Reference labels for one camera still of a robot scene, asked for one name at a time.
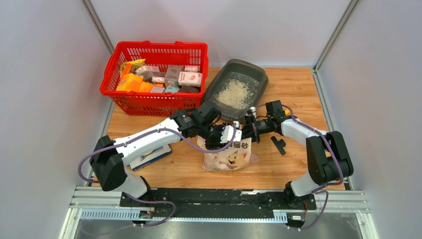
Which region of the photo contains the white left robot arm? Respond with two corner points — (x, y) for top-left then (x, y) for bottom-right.
(84, 103), (240, 207)

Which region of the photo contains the red plastic shopping basket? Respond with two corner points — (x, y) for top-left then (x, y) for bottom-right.
(100, 41), (209, 117)

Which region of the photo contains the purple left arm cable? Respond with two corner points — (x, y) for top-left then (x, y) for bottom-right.
(78, 122), (237, 228)

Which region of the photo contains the white Kamenoko sponge pack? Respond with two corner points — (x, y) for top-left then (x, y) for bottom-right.
(178, 71), (203, 87)

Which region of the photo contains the white litter granules pile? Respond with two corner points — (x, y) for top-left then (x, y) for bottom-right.
(215, 79), (253, 110)

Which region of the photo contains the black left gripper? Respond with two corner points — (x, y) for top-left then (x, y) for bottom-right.
(198, 122), (232, 151)

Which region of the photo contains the black bag clip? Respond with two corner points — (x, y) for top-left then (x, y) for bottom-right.
(271, 136), (286, 155)

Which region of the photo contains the pink cat litter bag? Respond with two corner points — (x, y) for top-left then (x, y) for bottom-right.
(202, 138), (260, 172)

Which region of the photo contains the dark grey litter tray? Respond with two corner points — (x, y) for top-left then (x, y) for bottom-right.
(202, 59), (269, 123)

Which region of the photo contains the blue white box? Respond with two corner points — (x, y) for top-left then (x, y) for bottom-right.
(128, 144), (172, 171)

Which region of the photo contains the orange box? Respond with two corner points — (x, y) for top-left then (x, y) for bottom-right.
(116, 73), (143, 92)

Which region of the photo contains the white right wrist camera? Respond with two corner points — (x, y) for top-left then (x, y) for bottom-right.
(246, 107), (257, 117)

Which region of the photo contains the pink white sponge pack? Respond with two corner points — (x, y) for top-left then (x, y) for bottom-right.
(184, 65), (199, 72)

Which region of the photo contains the grey sponge pack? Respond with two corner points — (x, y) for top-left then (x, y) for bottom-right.
(164, 65), (183, 87)

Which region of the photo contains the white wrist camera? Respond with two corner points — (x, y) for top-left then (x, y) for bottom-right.
(220, 121), (242, 143)
(246, 107), (257, 117)

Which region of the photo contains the light blue box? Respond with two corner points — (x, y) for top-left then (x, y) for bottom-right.
(164, 86), (180, 94)

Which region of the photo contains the yellow snack packet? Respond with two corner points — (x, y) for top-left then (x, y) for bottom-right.
(119, 59), (146, 75)

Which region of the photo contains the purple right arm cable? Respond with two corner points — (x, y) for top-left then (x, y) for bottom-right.
(255, 104), (345, 231)

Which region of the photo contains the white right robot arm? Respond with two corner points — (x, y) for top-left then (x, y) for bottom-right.
(242, 101), (354, 209)

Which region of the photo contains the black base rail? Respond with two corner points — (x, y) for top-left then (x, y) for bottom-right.
(119, 187), (318, 220)

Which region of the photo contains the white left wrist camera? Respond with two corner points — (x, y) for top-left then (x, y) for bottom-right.
(220, 121), (242, 143)

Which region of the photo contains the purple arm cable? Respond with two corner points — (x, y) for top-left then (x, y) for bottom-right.
(255, 104), (345, 231)
(78, 122), (237, 228)

